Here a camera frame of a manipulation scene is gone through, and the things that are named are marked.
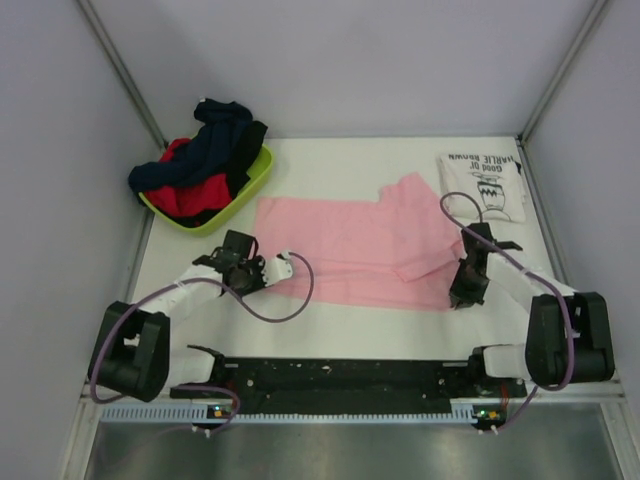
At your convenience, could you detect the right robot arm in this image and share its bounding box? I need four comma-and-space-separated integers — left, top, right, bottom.
449, 222, 615, 396

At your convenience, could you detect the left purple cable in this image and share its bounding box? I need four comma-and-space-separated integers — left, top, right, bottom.
88, 251, 316, 437

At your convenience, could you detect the pink t shirt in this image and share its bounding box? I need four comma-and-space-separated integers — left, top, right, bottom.
254, 173, 463, 311

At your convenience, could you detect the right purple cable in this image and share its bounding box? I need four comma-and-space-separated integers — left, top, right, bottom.
438, 191, 581, 435

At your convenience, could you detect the aluminium frame rail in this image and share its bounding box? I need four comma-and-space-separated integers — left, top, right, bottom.
80, 379, 626, 404

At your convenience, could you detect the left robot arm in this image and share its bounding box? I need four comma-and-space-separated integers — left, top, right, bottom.
88, 230, 266, 404

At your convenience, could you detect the right aluminium corner post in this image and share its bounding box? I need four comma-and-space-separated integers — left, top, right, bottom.
517, 0, 614, 143

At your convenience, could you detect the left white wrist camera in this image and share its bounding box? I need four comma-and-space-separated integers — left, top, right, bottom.
262, 250, 294, 287

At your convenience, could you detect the black t shirt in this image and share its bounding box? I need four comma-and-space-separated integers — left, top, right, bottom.
225, 121, 268, 199

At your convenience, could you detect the aluminium corner post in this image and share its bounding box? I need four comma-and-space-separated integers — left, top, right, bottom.
517, 0, 614, 143
73, 0, 168, 148

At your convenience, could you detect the left aluminium corner post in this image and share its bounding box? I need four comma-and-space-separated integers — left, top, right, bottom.
73, 0, 168, 148

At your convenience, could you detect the purple cable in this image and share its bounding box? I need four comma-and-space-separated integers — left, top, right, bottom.
88, 251, 316, 437
438, 191, 581, 435

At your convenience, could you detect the grey slotted cable duct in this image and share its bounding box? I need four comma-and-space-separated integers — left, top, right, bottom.
100, 397, 506, 426

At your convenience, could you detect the navy blue t shirt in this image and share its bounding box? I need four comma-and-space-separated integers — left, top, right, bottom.
128, 98, 253, 194

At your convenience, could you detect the lime green plastic basket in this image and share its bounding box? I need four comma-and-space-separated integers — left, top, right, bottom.
139, 144, 274, 237

